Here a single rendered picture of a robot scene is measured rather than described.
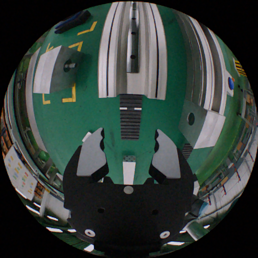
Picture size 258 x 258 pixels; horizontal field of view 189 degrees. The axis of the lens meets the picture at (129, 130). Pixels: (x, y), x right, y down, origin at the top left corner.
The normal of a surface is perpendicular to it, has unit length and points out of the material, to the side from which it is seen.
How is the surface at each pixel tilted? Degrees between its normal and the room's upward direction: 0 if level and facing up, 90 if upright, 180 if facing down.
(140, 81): 0
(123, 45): 0
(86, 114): 0
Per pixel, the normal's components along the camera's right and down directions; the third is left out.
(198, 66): -1.00, -0.04
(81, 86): -0.02, 0.50
